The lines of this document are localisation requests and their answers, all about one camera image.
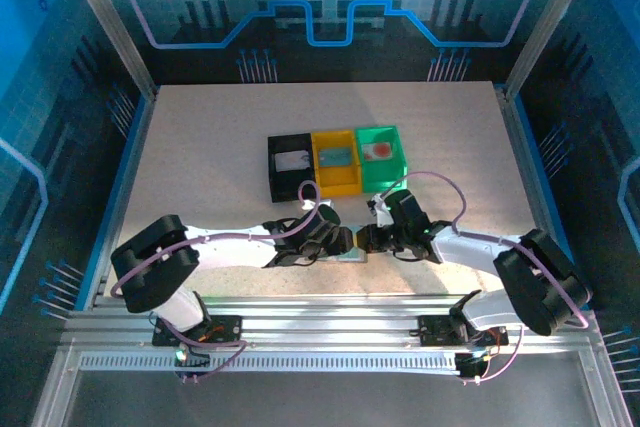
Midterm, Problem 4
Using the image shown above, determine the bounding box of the teal card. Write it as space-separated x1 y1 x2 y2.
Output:
319 147 351 167

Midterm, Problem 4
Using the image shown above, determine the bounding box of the black connector box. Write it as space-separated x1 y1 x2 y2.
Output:
173 346 212 382
455 351 490 382

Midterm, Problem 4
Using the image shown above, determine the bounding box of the yellow plastic bin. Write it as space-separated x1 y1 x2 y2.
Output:
310 129 364 198

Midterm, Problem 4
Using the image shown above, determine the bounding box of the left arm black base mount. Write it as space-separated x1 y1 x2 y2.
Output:
152 314 245 348

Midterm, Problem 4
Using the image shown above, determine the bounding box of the white card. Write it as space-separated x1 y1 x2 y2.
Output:
274 150 310 172

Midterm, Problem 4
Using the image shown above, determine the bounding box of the aluminium mounting rail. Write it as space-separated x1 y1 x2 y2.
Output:
59 294 604 354

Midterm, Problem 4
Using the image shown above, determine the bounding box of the card with red dot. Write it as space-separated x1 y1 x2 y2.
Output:
363 141 396 161

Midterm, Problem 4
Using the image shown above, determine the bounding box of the slotted grey cable duct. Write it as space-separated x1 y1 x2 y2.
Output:
78 353 464 373

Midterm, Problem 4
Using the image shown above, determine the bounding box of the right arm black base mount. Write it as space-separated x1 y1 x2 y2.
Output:
417 314 509 348

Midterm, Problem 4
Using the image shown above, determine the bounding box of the aluminium side rail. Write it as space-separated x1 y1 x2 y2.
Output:
493 85 594 311

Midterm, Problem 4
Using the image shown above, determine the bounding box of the black plastic bin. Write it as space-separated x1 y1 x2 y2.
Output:
267 132 319 204

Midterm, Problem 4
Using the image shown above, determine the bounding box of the green plastic bin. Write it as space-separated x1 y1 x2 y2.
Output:
354 125 409 194

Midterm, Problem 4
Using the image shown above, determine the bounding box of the aluminium frame post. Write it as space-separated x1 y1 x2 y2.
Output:
502 0 604 101
53 0 159 101

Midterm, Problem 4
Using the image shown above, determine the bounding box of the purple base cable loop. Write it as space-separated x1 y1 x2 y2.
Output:
462 324 524 387
159 326 249 386

